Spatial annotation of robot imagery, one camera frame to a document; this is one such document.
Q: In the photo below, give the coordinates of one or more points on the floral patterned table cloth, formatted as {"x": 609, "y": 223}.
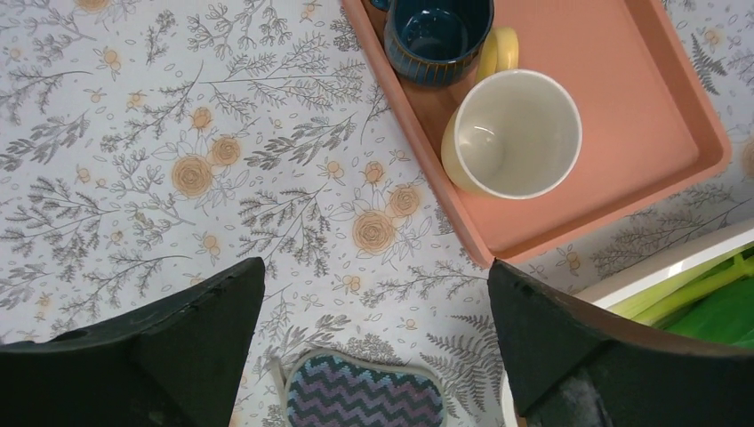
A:
{"x": 148, "y": 145}

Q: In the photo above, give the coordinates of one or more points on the white rectangular vegetable bin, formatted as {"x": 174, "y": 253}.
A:
{"x": 648, "y": 271}

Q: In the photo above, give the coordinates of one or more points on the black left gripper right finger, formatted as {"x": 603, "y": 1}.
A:
{"x": 601, "y": 365}

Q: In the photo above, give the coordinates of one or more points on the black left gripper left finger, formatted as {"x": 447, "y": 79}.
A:
{"x": 177, "y": 361}

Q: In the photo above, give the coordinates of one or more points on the blue zigzag sponge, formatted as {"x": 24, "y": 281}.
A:
{"x": 328, "y": 388}

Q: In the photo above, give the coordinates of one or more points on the salmon pink plastic tray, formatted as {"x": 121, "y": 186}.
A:
{"x": 649, "y": 126}

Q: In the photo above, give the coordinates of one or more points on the toy bok choy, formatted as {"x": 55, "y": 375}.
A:
{"x": 725, "y": 316}

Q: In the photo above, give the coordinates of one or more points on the yellow mug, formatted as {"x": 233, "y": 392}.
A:
{"x": 517, "y": 134}

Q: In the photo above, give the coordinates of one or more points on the dark blue ceramic mug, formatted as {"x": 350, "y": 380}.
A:
{"x": 434, "y": 42}

